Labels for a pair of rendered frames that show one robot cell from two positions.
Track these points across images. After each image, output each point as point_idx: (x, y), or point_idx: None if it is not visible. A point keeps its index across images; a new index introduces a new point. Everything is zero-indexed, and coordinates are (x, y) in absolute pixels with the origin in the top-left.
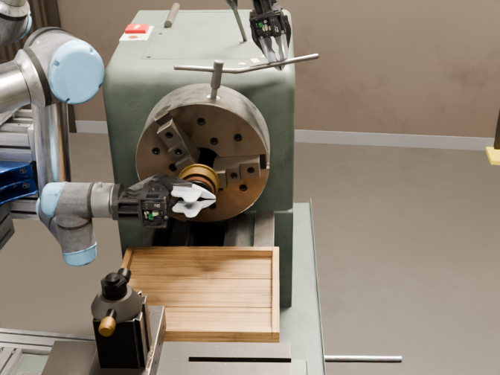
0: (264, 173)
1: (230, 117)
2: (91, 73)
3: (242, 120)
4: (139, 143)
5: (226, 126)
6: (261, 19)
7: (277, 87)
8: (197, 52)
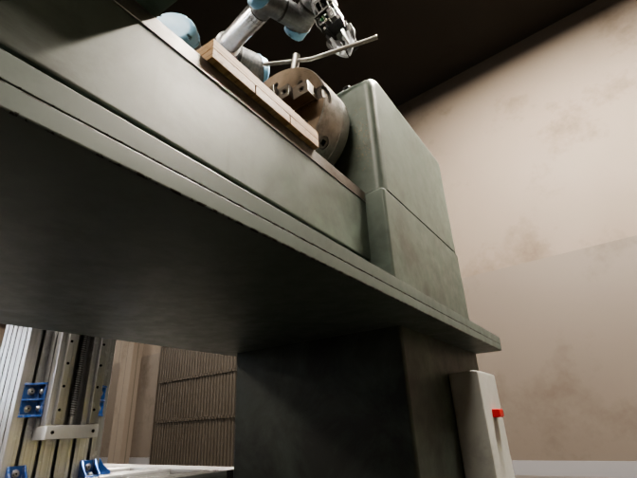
0: (320, 101)
1: (295, 71)
2: (183, 26)
3: (302, 69)
4: None
5: (292, 80)
6: (324, 18)
7: (357, 85)
8: None
